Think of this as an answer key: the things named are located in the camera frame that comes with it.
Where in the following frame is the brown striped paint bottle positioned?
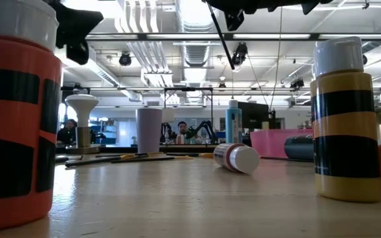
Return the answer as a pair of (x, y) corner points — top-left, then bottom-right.
(212, 142), (261, 175)

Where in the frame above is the black ceiling dome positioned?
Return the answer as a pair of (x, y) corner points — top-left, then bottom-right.
(118, 52), (133, 67)

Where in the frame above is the yellow black-striped paint bottle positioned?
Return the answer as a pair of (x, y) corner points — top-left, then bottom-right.
(310, 36), (381, 203)

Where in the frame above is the blue-lit background shelf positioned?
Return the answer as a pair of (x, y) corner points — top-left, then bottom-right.
(89, 116), (118, 146)

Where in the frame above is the large black paint bottle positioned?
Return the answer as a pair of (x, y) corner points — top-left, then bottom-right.
(283, 134), (314, 162)

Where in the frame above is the large teal paint bottle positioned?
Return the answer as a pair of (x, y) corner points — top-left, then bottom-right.
(224, 99), (243, 145)

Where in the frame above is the white lampshade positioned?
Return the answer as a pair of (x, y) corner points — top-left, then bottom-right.
(161, 108), (176, 124)

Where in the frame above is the black ceiling spotlight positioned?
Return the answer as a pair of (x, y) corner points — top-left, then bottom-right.
(289, 77), (306, 91)

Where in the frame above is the white globe table lamp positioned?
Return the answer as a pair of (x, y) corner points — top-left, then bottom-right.
(64, 94), (101, 155)

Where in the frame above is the person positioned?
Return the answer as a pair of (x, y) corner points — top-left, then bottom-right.
(56, 118), (79, 145)
(176, 120), (191, 145)

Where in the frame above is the white LED light strip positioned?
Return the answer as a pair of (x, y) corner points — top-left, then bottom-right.
(146, 33), (225, 40)
(319, 33), (381, 40)
(232, 33), (312, 40)

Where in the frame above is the lilac plastic cup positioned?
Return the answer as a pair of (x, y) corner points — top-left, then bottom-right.
(135, 108), (163, 155)

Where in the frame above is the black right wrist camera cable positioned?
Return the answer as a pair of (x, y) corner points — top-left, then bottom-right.
(205, 1), (236, 71)

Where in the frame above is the black monitor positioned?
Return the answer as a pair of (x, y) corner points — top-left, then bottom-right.
(242, 101), (271, 139)

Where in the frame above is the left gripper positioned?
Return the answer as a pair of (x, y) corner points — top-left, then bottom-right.
(55, 2), (105, 65)

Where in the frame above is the black overhead camera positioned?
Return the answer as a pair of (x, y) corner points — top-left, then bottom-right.
(231, 42), (249, 67)

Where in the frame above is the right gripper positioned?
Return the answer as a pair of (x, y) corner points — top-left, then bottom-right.
(203, 0), (267, 32)

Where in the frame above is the pink plastic bin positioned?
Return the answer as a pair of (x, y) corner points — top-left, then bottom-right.
(249, 128), (314, 159)

